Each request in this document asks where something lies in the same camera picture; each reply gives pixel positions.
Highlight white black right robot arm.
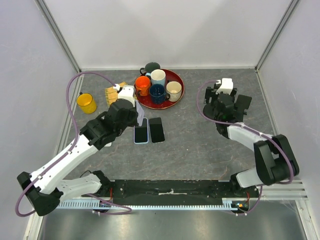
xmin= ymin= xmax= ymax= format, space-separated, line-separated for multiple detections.
xmin=202 ymin=84 xmax=300 ymax=197

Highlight red round tray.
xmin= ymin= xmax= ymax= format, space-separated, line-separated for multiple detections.
xmin=135 ymin=69 xmax=185 ymax=110

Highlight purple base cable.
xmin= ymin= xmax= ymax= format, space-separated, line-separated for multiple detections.
xmin=231 ymin=184 xmax=264 ymax=217
xmin=91 ymin=194 xmax=133 ymax=216

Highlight light blue cased phone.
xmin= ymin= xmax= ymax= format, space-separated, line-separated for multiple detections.
xmin=133 ymin=117 xmax=149 ymax=145

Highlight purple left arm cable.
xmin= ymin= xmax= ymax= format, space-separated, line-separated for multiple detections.
xmin=15 ymin=71 xmax=120 ymax=217

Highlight light blue mug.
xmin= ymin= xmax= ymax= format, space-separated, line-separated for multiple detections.
xmin=145 ymin=69 xmax=166 ymax=86

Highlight dark grey mug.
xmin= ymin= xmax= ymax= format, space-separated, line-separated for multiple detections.
xmin=139 ymin=62 xmax=161 ymax=75

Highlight black block phone stand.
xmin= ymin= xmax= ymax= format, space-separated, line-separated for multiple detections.
xmin=234 ymin=94 xmax=252 ymax=122

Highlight lavender cased phone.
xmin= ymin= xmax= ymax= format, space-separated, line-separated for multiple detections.
xmin=135 ymin=100 xmax=145 ymax=127

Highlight right aluminium frame post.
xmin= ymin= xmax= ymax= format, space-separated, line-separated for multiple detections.
xmin=254 ymin=0 xmax=301 ymax=73

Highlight orange mug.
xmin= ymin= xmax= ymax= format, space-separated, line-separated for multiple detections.
xmin=135 ymin=76 xmax=151 ymax=97

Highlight black round-base phone stand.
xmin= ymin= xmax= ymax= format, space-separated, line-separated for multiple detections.
xmin=202 ymin=103 xmax=219 ymax=121

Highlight grey slotted cable duct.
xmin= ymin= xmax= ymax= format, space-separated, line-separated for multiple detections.
xmin=57 ymin=198 xmax=238 ymax=211

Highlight yellow mug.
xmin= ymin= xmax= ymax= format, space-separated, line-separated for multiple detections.
xmin=76 ymin=92 xmax=97 ymax=114

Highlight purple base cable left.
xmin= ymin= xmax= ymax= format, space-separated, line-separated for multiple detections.
xmin=91 ymin=194 xmax=133 ymax=216

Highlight white phone stand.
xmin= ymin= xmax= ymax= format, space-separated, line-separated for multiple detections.
xmin=104 ymin=142 xmax=112 ymax=147

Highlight aluminium frame post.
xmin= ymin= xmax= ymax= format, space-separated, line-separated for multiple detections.
xmin=34 ymin=0 xmax=83 ymax=76
xmin=254 ymin=0 xmax=301 ymax=73

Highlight clear cased black phone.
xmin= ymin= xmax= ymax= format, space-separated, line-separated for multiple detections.
xmin=149 ymin=117 xmax=165 ymax=144

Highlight left aluminium frame post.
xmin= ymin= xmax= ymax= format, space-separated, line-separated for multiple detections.
xmin=34 ymin=0 xmax=83 ymax=76

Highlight woven bamboo tray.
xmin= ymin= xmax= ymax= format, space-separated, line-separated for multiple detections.
xmin=104 ymin=82 xmax=136 ymax=109

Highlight cream dimpled mug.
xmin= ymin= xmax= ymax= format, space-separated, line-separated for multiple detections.
xmin=166 ymin=81 xmax=182 ymax=102

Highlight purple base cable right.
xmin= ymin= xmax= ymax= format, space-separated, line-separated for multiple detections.
xmin=231 ymin=184 xmax=264 ymax=217

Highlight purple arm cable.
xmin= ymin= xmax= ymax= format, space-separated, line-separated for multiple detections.
xmin=15 ymin=71 xmax=120 ymax=217
xmin=196 ymin=80 xmax=295 ymax=185

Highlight dark blue mug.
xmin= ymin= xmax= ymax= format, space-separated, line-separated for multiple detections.
xmin=149 ymin=84 xmax=171 ymax=105

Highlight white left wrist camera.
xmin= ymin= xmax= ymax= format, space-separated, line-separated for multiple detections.
xmin=113 ymin=84 xmax=136 ymax=106

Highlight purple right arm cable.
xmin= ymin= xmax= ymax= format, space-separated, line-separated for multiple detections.
xmin=196 ymin=80 xmax=295 ymax=185

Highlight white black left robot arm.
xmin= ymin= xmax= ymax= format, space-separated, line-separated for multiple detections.
xmin=17 ymin=99 xmax=144 ymax=216

